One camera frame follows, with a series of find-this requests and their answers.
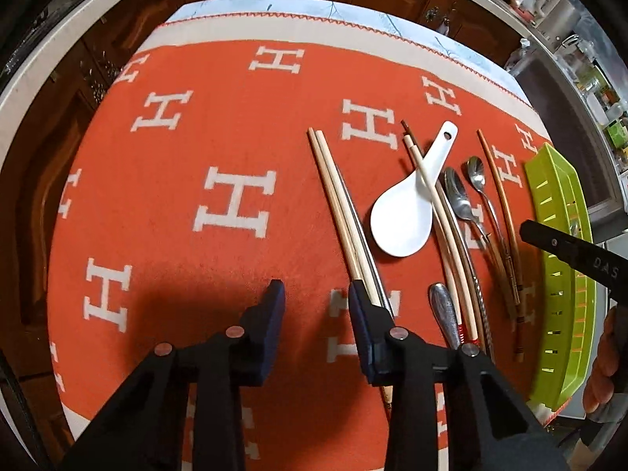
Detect steel spoon handle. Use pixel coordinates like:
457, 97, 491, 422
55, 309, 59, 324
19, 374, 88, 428
428, 283, 461, 350

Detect dark brown wooden chopstick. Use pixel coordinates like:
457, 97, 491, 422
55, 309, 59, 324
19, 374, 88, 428
476, 129, 525, 363

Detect white ceramic rice spoon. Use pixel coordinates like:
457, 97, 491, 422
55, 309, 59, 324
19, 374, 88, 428
371, 121, 458, 257

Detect right hand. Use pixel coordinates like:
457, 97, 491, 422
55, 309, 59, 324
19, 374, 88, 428
582, 307, 619, 414

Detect green plastic utensil tray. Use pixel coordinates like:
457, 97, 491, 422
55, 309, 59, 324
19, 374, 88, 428
525, 144, 596, 411

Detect steel cabinet shelf unit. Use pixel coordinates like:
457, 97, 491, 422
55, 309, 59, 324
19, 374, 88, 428
511, 46, 627, 243

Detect dark brown chopstick behind spoon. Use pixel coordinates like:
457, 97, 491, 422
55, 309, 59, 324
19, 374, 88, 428
400, 119, 425, 157

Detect small long steel spoon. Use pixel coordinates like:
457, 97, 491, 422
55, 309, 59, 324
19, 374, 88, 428
466, 156, 522, 309

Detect light wooden chopstick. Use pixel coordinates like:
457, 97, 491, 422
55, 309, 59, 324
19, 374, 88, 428
308, 128, 393, 314
308, 129, 394, 411

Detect steel chopstick twisted end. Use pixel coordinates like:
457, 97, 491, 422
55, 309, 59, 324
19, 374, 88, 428
435, 181, 493, 357

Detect brown wooden kitchen cabinets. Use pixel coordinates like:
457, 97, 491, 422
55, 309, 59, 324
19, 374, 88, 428
1, 11, 524, 418

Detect beige chopstick red end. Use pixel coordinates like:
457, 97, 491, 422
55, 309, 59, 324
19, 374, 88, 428
403, 133, 483, 350

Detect large steel spoon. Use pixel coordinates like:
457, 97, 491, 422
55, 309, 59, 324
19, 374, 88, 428
443, 167, 517, 321

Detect orange H-pattern cloth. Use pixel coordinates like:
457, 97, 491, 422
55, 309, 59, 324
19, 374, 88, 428
48, 0, 549, 470

